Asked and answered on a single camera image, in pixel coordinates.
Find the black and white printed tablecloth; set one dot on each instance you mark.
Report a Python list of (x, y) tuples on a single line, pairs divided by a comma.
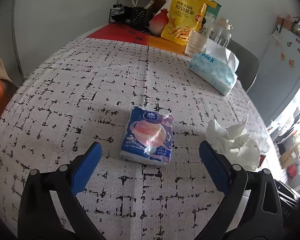
[(115, 80)]

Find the clear plastic bottle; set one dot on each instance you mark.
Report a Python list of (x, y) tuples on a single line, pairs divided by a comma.
[(221, 33)]

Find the blue soft tissue pack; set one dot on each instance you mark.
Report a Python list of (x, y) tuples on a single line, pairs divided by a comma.
[(209, 70)]

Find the green and white box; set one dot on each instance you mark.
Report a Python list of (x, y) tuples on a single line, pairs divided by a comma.
[(212, 13)]

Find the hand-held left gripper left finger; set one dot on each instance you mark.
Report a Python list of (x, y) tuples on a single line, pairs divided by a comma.
[(86, 166)]

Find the group of fridge magnets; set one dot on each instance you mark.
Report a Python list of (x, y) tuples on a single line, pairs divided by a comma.
[(282, 55)]

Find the red peach-shaped vase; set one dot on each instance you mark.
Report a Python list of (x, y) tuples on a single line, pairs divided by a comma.
[(158, 22)]

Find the grey chair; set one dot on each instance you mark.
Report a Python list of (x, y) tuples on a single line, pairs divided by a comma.
[(247, 65)]

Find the red and orange table mat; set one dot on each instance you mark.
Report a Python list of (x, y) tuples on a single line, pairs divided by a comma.
[(130, 36)]

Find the brown cardboard box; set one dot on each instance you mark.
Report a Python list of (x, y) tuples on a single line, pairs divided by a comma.
[(289, 156)]

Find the white tissue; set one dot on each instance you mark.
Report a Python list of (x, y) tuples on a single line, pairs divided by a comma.
[(234, 140)]

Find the ribbed glass cup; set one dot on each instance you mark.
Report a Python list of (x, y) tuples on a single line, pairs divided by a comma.
[(196, 43)]

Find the red bag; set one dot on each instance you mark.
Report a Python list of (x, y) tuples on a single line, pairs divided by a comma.
[(294, 171)]

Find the white refrigerator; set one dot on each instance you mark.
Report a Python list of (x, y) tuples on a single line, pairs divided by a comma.
[(279, 85)]

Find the dark cloth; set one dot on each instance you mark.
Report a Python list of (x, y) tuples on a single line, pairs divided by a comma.
[(135, 15)]

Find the small tissue packet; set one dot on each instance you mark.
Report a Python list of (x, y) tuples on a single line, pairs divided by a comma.
[(147, 137)]

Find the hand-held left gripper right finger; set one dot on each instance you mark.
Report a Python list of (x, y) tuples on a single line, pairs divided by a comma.
[(214, 166)]

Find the yellow snack bag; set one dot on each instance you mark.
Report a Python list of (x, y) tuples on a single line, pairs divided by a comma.
[(182, 15)]

